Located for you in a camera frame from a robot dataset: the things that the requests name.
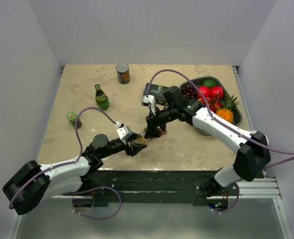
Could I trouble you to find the red apple right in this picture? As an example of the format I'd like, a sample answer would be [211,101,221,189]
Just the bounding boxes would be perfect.
[210,86,224,99]

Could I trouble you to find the red cherries cluster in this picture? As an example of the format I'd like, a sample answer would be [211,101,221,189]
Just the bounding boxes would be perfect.
[198,97,223,113]

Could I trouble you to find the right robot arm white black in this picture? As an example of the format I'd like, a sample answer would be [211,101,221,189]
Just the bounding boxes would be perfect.
[142,86,271,196]

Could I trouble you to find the clear pill jar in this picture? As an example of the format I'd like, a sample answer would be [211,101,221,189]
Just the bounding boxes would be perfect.
[134,131,149,144]

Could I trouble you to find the red apple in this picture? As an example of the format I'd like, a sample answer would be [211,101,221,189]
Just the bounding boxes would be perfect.
[210,86,224,99]
[197,86,210,99]

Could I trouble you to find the small green lidded jar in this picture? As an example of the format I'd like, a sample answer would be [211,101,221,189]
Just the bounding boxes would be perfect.
[66,111,82,128]

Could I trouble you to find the black mounting base plate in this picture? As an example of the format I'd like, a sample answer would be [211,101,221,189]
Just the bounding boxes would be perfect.
[68,170,237,207]

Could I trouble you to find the dark red grapes bunch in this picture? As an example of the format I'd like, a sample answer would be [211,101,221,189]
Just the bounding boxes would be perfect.
[181,85,198,101]

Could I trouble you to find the red apple left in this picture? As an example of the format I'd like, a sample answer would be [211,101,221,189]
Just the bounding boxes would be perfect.
[197,86,210,99]

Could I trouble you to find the orange labelled tin can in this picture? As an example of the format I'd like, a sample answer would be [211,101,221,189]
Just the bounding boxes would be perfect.
[116,63,130,84]

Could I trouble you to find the green lime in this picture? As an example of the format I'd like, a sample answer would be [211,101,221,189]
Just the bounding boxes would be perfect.
[201,79,217,89]

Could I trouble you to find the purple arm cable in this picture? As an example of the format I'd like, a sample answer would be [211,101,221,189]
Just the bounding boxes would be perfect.
[146,69,294,170]
[8,107,120,210]

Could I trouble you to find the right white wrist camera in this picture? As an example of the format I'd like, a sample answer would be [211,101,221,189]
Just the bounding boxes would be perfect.
[141,95,156,115]

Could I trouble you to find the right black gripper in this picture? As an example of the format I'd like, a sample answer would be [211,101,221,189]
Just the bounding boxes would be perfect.
[145,106,177,140]

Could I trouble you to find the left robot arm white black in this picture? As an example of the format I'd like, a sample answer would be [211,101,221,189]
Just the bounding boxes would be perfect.
[2,134,147,215]

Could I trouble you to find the aluminium frame rail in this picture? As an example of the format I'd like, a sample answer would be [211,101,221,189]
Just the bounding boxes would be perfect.
[52,174,282,200]

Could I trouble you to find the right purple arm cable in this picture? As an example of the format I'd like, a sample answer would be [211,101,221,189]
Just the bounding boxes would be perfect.
[146,69,294,170]

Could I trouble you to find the green glass bottle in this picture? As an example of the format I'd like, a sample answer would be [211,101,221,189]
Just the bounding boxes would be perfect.
[95,84,110,111]

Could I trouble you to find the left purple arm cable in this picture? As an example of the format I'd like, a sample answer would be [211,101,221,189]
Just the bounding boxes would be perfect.
[8,107,120,210]

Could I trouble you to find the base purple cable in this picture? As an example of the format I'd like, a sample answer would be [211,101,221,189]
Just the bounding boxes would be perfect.
[210,185,240,214]
[71,186,122,220]

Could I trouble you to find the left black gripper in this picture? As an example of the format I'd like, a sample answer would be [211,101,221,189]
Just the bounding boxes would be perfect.
[99,132,147,159]

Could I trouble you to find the black green product box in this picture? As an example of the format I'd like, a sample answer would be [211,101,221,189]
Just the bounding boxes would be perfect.
[149,84,169,106]

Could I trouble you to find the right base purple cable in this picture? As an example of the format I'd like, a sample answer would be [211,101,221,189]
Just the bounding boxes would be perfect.
[210,185,240,214]

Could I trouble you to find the small pineapple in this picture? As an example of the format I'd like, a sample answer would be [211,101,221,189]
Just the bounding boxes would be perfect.
[216,95,239,123]

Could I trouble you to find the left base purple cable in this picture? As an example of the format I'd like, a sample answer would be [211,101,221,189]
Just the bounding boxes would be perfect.
[71,186,122,220]

